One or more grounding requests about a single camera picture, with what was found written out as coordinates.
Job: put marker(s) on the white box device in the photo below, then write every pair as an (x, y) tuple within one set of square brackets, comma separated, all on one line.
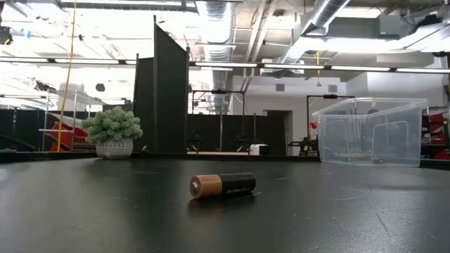
[(258, 149)]

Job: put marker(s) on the copper black battery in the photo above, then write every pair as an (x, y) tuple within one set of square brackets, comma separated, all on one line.
[(222, 185)]

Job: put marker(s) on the black partition panel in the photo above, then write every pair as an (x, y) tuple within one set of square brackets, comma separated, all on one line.
[(165, 102)]

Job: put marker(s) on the green potted plant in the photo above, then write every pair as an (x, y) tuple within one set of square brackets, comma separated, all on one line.
[(112, 131)]

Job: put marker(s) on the clear plastic bin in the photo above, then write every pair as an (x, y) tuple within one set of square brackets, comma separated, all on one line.
[(369, 137)]

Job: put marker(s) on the red plastic shelving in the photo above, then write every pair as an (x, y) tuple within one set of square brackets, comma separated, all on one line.
[(65, 135)]

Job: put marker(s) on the metal rack frame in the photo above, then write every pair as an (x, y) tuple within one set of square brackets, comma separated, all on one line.
[(74, 116)]

